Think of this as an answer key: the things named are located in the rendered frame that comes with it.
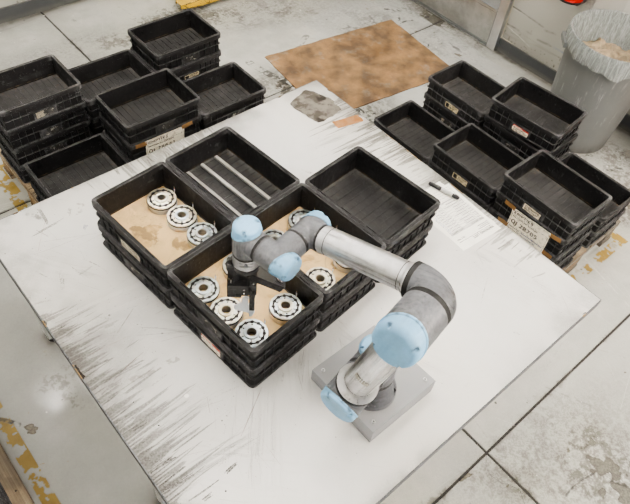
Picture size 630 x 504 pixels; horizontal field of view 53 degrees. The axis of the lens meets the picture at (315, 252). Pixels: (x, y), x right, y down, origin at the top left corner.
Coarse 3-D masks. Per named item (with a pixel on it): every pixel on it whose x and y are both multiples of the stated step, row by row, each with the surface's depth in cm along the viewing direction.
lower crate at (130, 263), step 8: (104, 232) 216; (104, 240) 226; (112, 240) 214; (112, 248) 223; (120, 248) 213; (120, 256) 219; (128, 256) 211; (128, 264) 218; (136, 264) 210; (136, 272) 216; (144, 272) 208; (144, 280) 214; (152, 280) 207; (152, 288) 214; (160, 288) 205; (160, 296) 213; (168, 296) 207; (168, 304) 212
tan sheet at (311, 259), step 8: (296, 208) 229; (288, 216) 226; (272, 224) 223; (280, 224) 223; (304, 256) 215; (312, 256) 215; (320, 256) 216; (304, 264) 213; (312, 264) 213; (320, 264) 213; (328, 264) 214; (304, 272) 211; (336, 272) 212; (336, 280) 210
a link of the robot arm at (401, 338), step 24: (408, 312) 134; (432, 312) 135; (384, 336) 135; (408, 336) 131; (432, 336) 135; (360, 360) 154; (384, 360) 139; (408, 360) 134; (336, 384) 166; (360, 384) 158; (336, 408) 168; (360, 408) 167
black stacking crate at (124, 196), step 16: (144, 176) 220; (160, 176) 227; (112, 192) 213; (128, 192) 219; (144, 192) 225; (176, 192) 227; (192, 192) 218; (112, 208) 218; (208, 208) 216; (224, 224) 213; (144, 256) 203; (160, 272) 199
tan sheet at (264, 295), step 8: (216, 264) 210; (208, 272) 207; (216, 272) 207; (216, 280) 205; (224, 280) 206; (224, 288) 204; (264, 288) 205; (224, 296) 202; (256, 296) 203; (264, 296) 203; (272, 296) 203; (256, 304) 201; (264, 304) 201; (224, 312) 198; (256, 312) 199; (264, 312) 199; (272, 320) 197; (272, 328) 196
